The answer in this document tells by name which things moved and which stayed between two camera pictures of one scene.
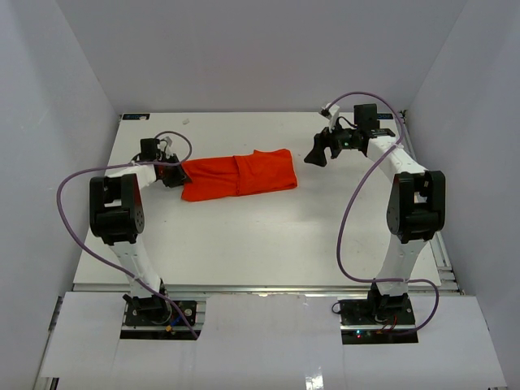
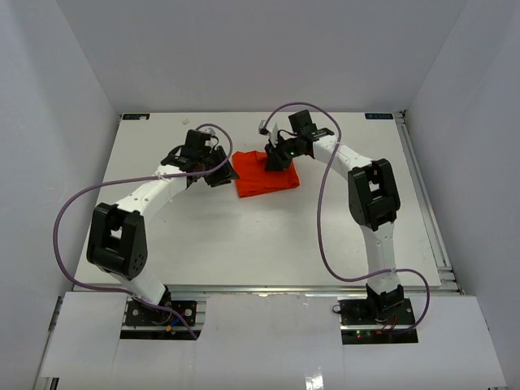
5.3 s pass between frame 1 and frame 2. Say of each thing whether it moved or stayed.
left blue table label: stayed
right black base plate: stayed
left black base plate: stayed
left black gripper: moved
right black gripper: moved
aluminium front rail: stayed
